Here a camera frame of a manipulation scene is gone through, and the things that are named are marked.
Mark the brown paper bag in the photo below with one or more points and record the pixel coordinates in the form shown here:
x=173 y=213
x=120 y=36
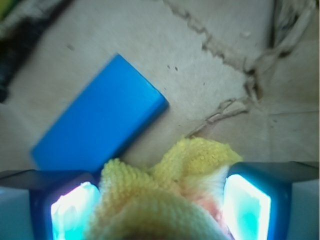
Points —
x=165 y=42

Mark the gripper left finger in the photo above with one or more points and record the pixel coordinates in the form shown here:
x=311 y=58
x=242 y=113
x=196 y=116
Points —
x=46 y=205

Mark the yellow cloth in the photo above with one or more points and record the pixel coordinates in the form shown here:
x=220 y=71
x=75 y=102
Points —
x=179 y=198

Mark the blue rectangular block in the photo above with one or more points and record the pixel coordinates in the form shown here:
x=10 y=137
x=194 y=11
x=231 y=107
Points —
x=110 y=113

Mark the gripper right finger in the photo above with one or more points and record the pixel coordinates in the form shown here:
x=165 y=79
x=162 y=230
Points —
x=273 y=200

